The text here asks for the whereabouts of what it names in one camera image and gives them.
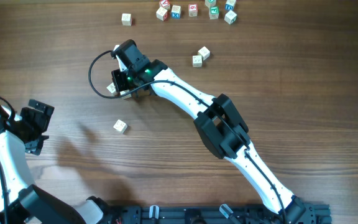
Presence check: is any green F letter block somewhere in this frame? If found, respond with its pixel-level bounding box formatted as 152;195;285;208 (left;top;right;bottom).
209;6;219;19

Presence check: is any plain wooden block centre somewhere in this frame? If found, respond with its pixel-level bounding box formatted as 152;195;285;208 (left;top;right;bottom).
120;90;132;100

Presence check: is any green A letter block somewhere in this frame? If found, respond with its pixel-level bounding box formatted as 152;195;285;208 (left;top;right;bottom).
205;0;216;8

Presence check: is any red number nine block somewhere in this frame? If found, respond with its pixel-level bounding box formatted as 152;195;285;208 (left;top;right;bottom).
188;4;198;17

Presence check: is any plain wooden block far left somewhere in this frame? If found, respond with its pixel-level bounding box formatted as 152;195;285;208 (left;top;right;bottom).
121;13;132;26

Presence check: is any blue D letter block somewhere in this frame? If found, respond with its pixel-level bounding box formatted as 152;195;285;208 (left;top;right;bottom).
225;0;236;11

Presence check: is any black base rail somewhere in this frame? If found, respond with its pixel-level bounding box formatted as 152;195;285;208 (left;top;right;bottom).
105;203;333;224

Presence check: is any red letter block top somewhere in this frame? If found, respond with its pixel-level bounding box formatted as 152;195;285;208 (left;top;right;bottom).
159;0;170;11

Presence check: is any wooden block green side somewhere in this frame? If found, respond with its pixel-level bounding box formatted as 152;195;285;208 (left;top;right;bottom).
106;83;117;96

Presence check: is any blue X letter block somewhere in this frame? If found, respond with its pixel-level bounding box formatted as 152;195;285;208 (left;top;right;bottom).
171;5;181;19

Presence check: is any right camera cable black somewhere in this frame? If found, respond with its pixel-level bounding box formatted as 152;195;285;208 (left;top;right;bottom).
88;50;288;224

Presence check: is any wooden block red side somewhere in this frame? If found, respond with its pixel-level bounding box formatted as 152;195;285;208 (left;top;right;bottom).
156;7;168;21

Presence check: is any plain wooden block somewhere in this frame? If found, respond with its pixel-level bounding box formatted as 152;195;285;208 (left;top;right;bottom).
120;90;132;100
121;13;132;26

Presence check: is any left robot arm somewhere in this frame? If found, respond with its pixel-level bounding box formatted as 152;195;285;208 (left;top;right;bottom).
0;97;104;223

